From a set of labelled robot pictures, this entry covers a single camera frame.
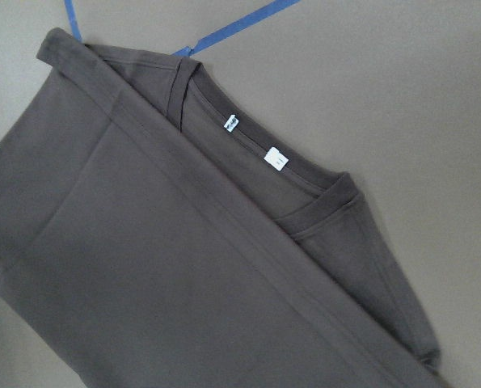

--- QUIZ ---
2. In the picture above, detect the blue tape centre vertical line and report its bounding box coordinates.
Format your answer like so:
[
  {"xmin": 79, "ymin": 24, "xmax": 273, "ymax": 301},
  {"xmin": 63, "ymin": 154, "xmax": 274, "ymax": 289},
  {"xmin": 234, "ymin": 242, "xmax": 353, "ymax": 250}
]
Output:
[{"xmin": 64, "ymin": 0, "xmax": 82, "ymax": 42}]

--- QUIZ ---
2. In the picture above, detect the dark brown t-shirt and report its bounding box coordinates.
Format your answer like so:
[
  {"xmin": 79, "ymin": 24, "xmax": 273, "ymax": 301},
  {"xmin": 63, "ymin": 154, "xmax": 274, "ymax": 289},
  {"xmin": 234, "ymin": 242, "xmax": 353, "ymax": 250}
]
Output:
[{"xmin": 0, "ymin": 28, "xmax": 441, "ymax": 387}]

